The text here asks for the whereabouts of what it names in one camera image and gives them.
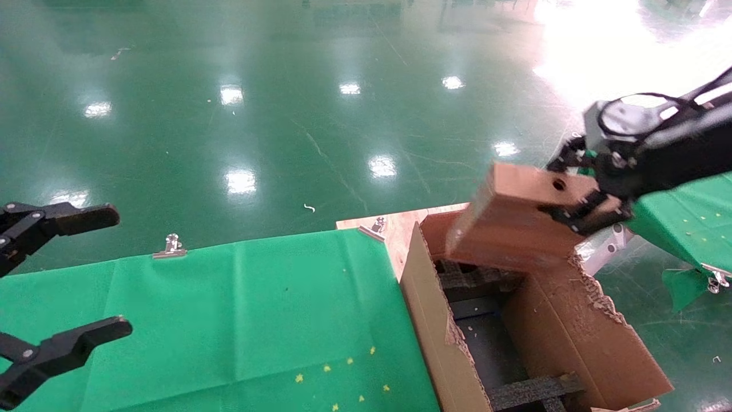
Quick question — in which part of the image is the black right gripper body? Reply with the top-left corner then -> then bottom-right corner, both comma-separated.
595,103 -> 732,199

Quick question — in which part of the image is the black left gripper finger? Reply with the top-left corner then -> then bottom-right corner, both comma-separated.
0,316 -> 134,410
0,201 -> 121,279

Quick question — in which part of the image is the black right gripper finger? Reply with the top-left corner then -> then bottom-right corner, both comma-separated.
540,192 -> 633,237
546,136 -> 599,173

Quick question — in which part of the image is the small brown cardboard box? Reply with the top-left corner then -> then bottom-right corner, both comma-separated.
445,162 -> 602,273

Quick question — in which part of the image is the large open cardboard carton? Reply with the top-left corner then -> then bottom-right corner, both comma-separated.
399,206 -> 674,412

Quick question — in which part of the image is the green cloth on side table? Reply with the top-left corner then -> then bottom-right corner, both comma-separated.
575,149 -> 732,313

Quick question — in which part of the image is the large green table cloth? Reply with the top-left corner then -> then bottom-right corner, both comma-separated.
0,228 -> 441,412

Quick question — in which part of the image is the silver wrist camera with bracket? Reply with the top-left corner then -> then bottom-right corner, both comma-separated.
582,86 -> 732,154

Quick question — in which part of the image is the black camera cable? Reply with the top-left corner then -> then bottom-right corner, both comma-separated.
596,68 -> 732,139

